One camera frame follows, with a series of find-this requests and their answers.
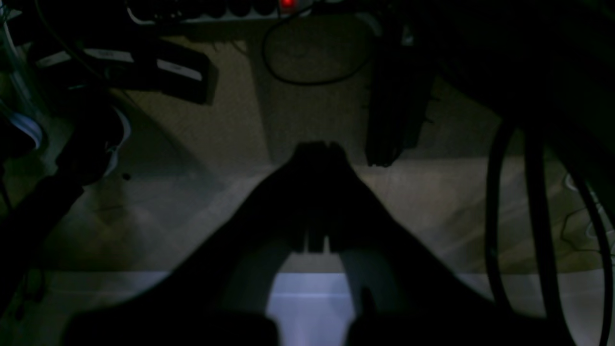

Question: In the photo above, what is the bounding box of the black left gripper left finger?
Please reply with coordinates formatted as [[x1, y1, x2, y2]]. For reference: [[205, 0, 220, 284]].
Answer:
[[63, 142, 332, 346]]

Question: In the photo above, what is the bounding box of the white power strip red switch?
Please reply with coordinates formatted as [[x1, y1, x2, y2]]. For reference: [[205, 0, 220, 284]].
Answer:
[[125, 0, 314, 25]]

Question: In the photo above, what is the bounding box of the black table leg post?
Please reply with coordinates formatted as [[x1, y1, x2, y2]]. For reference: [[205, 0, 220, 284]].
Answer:
[[365, 19, 436, 167]]

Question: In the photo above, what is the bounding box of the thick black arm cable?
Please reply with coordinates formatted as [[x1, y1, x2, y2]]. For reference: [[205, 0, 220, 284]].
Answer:
[[484, 120, 613, 346]]

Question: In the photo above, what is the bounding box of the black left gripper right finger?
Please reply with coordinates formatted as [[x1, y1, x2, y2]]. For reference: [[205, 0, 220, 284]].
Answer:
[[330, 143, 572, 346]]

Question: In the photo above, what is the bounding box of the black power adapter brick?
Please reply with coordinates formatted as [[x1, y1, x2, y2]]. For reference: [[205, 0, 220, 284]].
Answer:
[[27, 37, 217, 104]]

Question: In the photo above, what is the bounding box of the thin black looped cable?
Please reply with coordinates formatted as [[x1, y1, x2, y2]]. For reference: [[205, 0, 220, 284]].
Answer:
[[261, 10, 380, 87]]

